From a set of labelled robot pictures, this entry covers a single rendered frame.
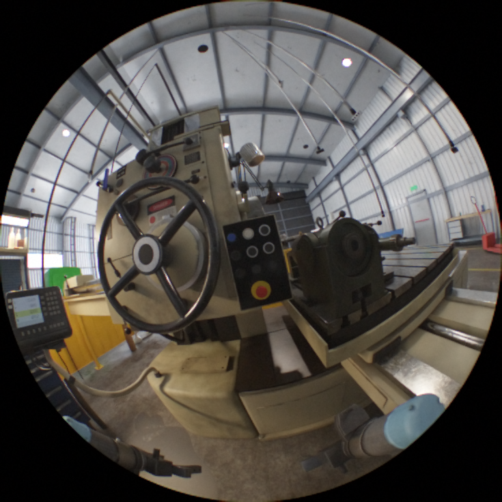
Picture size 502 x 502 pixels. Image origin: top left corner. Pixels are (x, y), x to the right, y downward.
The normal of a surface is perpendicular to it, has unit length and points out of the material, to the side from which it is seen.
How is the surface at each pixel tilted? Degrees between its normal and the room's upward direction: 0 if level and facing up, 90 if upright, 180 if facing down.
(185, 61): 169
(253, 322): 90
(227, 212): 90
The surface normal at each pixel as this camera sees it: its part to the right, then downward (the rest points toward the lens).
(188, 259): 0.50, 0.01
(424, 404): 0.00, -0.94
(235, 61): 0.03, 1.00
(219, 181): 0.00, -0.04
